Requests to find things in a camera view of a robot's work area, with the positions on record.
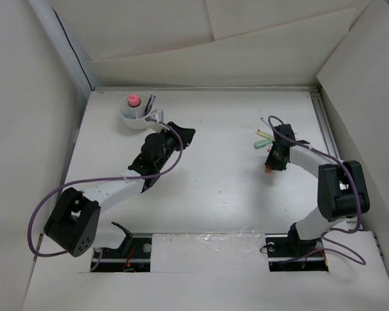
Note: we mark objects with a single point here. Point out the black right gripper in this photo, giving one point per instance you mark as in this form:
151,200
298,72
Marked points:
271,162

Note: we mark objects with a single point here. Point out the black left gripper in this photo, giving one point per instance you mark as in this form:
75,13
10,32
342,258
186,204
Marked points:
188,133

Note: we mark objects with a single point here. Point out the blue ballpoint pen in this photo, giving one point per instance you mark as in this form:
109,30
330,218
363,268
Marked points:
149,104

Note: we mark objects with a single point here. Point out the pink capped glue bottle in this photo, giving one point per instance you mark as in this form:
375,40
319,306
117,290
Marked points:
134,101

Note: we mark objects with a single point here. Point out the blue highlighter marker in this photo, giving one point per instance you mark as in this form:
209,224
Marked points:
129,114

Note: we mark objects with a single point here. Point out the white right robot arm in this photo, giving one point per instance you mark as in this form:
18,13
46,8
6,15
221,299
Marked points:
341,190

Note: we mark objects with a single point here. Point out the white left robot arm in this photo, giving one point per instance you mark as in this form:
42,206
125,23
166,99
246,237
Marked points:
74,221

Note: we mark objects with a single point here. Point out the green highlighter marker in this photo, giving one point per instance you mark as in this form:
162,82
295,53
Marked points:
263,143

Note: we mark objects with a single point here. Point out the yellow red felt pen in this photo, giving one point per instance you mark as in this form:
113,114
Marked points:
265,135

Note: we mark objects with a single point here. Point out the white purple felt pen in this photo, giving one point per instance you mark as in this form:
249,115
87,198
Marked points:
267,122

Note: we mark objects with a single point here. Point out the white round divided container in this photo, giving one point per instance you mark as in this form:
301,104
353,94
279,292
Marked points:
140,122

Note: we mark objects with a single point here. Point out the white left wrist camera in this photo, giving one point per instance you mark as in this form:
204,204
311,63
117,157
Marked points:
156,115

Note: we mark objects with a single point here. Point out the aluminium rail right edge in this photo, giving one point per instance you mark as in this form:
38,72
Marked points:
323,122

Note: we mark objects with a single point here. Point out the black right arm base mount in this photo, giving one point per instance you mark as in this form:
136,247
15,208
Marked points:
286,252

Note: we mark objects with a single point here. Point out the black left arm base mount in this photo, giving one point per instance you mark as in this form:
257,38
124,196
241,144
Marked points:
132,255

